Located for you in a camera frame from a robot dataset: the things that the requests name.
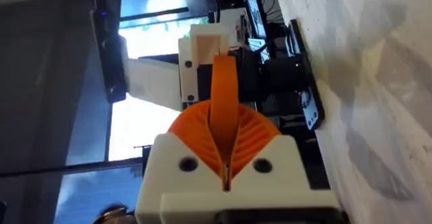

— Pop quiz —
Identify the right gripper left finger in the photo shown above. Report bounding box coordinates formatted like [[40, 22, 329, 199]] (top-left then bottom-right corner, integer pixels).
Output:
[[134, 100, 226, 224]]

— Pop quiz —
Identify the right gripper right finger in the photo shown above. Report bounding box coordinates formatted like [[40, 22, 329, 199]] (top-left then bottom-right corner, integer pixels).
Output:
[[228, 103, 311, 192]]

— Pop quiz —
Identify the orange ribbed wedge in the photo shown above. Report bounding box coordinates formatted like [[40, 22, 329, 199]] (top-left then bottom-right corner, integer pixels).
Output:
[[208, 54, 241, 166]]

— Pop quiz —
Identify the white box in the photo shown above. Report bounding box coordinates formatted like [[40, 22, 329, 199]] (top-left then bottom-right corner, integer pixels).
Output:
[[215, 7, 250, 48]]

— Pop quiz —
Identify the window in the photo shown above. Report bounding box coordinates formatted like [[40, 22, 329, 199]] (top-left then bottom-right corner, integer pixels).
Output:
[[53, 0, 210, 224]]

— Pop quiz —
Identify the computer monitor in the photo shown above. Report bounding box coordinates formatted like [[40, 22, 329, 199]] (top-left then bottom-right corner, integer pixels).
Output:
[[243, 0, 268, 40]]

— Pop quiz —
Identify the black rail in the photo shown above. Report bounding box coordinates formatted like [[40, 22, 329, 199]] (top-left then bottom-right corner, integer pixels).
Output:
[[288, 18, 333, 190]]

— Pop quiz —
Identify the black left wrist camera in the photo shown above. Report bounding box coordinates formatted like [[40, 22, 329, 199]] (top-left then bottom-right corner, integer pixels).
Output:
[[90, 0, 130, 104]]

